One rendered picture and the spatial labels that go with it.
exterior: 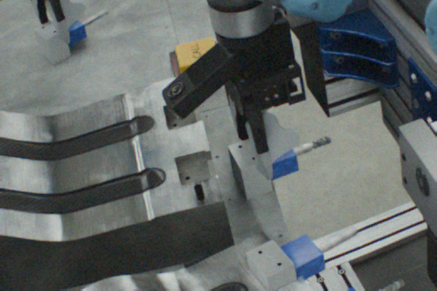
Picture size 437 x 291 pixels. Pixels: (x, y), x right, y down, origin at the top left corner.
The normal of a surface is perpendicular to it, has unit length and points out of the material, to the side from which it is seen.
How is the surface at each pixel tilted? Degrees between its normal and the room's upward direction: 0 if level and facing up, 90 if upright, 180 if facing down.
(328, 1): 90
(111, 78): 0
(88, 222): 2
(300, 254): 0
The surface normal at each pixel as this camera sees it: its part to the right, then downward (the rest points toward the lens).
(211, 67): -0.57, -0.51
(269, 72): -0.15, -0.75
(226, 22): -0.43, 0.64
